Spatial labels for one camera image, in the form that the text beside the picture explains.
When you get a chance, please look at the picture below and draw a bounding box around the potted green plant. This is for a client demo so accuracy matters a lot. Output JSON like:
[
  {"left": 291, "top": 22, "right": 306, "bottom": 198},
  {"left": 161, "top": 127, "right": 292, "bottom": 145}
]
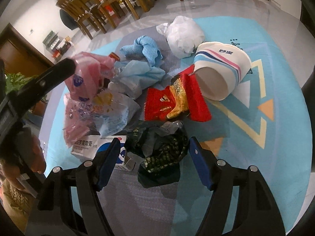
[{"left": 4, "top": 72, "right": 48, "bottom": 118}]

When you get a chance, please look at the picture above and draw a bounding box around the white plastic bag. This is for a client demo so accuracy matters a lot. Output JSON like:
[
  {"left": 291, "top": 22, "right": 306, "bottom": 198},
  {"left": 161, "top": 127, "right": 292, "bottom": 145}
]
[{"left": 156, "top": 16, "right": 205, "bottom": 59}]

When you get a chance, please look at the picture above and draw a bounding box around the pink plastic bag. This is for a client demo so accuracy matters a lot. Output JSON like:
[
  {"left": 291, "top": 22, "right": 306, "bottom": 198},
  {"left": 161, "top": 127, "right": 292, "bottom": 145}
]
[{"left": 63, "top": 52, "right": 115, "bottom": 147}]

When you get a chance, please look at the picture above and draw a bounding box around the dark green wrapper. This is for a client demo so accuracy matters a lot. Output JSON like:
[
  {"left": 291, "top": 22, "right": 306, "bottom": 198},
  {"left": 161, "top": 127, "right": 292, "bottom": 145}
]
[{"left": 124, "top": 120, "right": 188, "bottom": 188}]

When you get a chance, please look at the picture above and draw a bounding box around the white medicine box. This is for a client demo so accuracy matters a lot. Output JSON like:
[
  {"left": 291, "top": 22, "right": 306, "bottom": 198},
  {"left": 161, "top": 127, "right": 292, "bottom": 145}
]
[{"left": 71, "top": 135, "right": 136, "bottom": 171}]

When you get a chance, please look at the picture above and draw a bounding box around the light blue twisted cloth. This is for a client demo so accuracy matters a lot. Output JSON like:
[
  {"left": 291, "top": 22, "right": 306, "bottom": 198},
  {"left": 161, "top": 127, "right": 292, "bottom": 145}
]
[{"left": 120, "top": 35, "right": 163, "bottom": 67}]

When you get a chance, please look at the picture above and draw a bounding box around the wooden chair front left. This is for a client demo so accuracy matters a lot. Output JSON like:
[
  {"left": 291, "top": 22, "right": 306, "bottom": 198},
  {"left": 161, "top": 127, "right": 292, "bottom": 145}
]
[{"left": 56, "top": 0, "right": 107, "bottom": 40}]

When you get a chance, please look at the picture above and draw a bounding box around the brown interior door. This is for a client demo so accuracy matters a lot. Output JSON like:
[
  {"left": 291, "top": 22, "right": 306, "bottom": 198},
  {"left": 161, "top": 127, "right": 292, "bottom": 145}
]
[{"left": 1, "top": 23, "right": 54, "bottom": 77}]

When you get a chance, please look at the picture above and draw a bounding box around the striped white paper cup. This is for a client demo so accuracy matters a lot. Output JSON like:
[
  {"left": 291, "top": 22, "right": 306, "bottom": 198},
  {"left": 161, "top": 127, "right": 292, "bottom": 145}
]
[{"left": 193, "top": 41, "right": 251, "bottom": 101}]

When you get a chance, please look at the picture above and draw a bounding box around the person's left hand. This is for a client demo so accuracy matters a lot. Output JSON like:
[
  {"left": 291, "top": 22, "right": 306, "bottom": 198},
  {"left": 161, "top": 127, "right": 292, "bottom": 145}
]
[{"left": 1, "top": 127, "right": 46, "bottom": 197}]

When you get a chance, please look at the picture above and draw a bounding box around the red snack wrapper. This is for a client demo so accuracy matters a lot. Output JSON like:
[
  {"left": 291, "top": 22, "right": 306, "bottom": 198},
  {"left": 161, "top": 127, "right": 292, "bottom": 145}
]
[{"left": 144, "top": 65, "right": 211, "bottom": 122}]

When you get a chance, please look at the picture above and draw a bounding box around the clear printed plastic bag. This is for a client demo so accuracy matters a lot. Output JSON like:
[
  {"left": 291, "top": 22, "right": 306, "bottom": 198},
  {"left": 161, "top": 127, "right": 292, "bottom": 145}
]
[{"left": 91, "top": 89, "right": 140, "bottom": 136}]

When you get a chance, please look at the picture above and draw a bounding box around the red cigarette box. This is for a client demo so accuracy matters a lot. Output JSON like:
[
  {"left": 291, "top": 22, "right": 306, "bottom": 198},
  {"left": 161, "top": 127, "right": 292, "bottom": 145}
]
[{"left": 108, "top": 52, "right": 120, "bottom": 61}]

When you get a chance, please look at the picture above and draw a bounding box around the stack of boxes by wall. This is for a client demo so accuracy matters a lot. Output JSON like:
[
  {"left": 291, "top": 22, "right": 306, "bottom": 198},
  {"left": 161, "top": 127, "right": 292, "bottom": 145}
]
[{"left": 42, "top": 30, "right": 72, "bottom": 62}]

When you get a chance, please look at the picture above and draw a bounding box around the light blue face mask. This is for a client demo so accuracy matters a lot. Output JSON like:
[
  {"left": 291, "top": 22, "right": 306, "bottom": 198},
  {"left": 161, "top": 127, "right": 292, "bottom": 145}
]
[{"left": 107, "top": 60, "right": 166, "bottom": 100}]

